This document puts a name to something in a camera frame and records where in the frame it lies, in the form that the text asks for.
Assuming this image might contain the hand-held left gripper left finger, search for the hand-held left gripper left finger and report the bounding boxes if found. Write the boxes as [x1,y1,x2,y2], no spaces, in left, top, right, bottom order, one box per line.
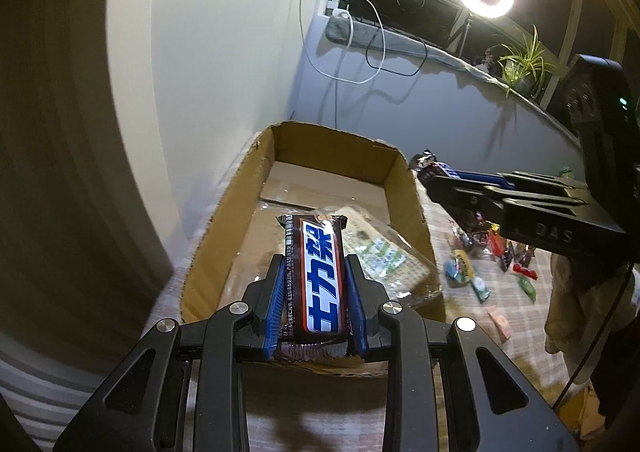
[52,255,288,452]

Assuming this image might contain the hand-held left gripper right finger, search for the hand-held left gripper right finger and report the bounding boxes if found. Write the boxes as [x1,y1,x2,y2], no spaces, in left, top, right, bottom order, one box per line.
[345,253,588,452]

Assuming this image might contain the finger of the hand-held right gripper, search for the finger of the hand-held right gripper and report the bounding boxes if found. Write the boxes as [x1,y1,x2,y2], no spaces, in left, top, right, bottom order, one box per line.
[419,175,587,233]
[457,170,583,190]

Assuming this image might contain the dark candy bar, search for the dark candy bar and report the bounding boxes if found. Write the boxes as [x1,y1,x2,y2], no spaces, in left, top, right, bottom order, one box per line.
[410,149,461,180]

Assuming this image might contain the brown chocolate bar blue label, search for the brown chocolate bar blue label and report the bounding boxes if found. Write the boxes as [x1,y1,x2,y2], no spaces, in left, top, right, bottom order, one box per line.
[274,213,353,365]

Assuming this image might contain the clear cracker packet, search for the clear cracker packet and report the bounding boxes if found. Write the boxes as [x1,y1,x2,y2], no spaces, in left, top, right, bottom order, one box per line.
[312,205,443,305]

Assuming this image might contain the pile of assorted candies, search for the pile of assorted candies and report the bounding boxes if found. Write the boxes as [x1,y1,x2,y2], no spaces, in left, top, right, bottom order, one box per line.
[444,167,542,304]

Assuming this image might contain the checked tablecloth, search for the checked tablecloth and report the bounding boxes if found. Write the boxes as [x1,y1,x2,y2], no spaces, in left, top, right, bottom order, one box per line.
[140,202,601,452]

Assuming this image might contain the potted spider plant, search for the potted spider plant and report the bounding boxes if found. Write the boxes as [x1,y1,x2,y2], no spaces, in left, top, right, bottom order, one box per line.
[485,25,556,100]

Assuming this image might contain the pink snack packet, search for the pink snack packet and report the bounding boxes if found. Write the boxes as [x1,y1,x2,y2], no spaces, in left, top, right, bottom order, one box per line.
[487,309,511,343]

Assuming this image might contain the beige cloth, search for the beige cloth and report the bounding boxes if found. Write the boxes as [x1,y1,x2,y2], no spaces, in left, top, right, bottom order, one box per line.
[545,255,640,383]

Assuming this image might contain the grey windowsill cloth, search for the grey windowsill cloth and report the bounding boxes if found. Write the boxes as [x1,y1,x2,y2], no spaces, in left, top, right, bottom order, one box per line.
[325,12,586,148]

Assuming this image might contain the yellow cardboard box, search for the yellow cardboard box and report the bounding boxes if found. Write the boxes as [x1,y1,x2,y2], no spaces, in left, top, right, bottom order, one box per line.
[557,379,608,438]

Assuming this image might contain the striped grey cloth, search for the striped grey cloth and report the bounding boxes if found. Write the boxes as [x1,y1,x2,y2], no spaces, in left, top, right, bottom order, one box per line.
[0,327,126,438]

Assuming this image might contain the white wardrobe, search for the white wardrobe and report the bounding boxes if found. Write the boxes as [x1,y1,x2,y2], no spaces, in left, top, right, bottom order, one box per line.
[105,0,351,283]

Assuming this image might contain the black cable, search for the black cable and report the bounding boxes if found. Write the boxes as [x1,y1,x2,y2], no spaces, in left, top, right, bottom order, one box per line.
[365,17,429,78]

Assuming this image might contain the white cable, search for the white cable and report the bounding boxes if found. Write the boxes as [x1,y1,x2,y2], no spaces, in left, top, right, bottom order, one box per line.
[297,0,387,84]

